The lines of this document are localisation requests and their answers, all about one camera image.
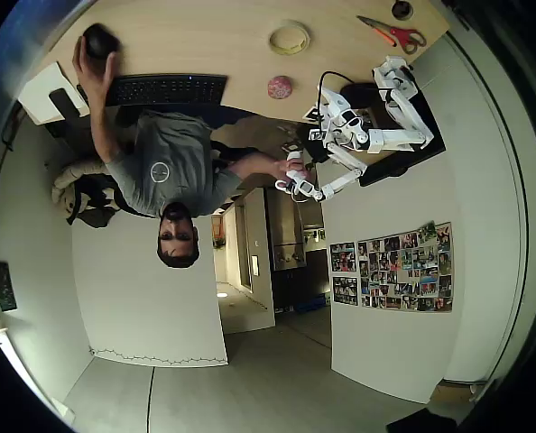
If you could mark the person's left hand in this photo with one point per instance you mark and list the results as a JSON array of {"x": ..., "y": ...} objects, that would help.
[{"x": 96, "y": 74}]

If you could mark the white leader arm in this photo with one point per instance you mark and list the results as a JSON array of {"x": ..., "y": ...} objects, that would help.
[{"x": 347, "y": 159}]

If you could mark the small photo collage poster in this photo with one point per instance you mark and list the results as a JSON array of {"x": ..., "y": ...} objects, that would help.
[
  {"x": 345, "y": 291},
  {"x": 343, "y": 257}
]

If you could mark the person in grey shirt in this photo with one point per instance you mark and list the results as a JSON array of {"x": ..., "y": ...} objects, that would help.
[{"x": 173, "y": 158}]

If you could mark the beige padded jacket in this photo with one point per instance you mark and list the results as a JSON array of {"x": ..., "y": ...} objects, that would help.
[{"x": 76, "y": 173}]

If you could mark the white paper pad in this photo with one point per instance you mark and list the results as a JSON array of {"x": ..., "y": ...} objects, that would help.
[{"x": 40, "y": 92}]

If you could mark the beige tape roll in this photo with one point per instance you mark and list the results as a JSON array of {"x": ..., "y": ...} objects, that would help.
[{"x": 274, "y": 43}]

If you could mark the black round desk grommet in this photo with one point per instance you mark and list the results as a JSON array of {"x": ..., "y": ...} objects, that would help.
[{"x": 402, "y": 9}]

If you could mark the black keyboard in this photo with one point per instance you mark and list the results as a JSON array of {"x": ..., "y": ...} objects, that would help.
[{"x": 169, "y": 90}]

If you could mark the black computer mouse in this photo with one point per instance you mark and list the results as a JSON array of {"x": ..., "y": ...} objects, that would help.
[{"x": 100, "y": 40}]

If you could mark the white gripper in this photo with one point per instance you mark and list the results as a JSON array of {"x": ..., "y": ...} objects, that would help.
[{"x": 320, "y": 118}]

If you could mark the small patterned card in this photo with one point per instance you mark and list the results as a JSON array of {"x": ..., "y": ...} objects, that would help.
[{"x": 290, "y": 147}]

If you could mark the black rounded device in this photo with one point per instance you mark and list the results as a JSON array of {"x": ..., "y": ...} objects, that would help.
[{"x": 358, "y": 91}]

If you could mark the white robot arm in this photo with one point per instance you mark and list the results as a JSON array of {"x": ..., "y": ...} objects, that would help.
[{"x": 401, "y": 113}]

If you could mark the black phone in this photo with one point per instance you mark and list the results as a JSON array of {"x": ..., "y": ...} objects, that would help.
[{"x": 62, "y": 106}]

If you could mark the black board under robot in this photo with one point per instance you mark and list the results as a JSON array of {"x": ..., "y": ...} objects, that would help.
[{"x": 426, "y": 108}]

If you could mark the large photo collage poster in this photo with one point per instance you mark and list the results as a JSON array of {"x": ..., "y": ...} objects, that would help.
[{"x": 405, "y": 270}]

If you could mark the person's left forearm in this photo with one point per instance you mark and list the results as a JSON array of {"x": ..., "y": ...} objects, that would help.
[{"x": 103, "y": 126}]

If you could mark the brown cardboard box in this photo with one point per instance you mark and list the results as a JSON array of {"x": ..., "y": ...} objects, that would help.
[{"x": 457, "y": 392}]

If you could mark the blue crate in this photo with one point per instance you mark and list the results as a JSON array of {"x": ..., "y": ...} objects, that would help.
[{"x": 311, "y": 303}]

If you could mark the black garment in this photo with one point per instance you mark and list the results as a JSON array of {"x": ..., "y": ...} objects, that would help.
[{"x": 94, "y": 203}]

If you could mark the person's right forearm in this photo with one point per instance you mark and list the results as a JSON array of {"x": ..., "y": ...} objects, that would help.
[{"x": 252, "y": 163}]

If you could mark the person's right hand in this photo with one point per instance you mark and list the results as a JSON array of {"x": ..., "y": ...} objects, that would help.
[{"x": 283, "y": 168}]

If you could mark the pink round object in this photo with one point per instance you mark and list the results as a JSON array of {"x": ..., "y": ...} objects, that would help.
[{"x": 280, "y": 87}]

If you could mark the dark framed picture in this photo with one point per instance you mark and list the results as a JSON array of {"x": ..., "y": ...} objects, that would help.
[{"x": 4, "y": 286}]

